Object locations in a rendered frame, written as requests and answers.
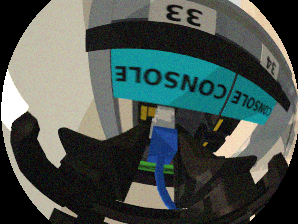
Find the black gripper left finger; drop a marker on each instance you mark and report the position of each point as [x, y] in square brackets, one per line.
[119, 156]

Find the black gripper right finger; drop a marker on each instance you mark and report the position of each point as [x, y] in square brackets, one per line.
[195, 167]

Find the blue network cable with plug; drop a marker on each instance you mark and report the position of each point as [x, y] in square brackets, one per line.
[163, 147]

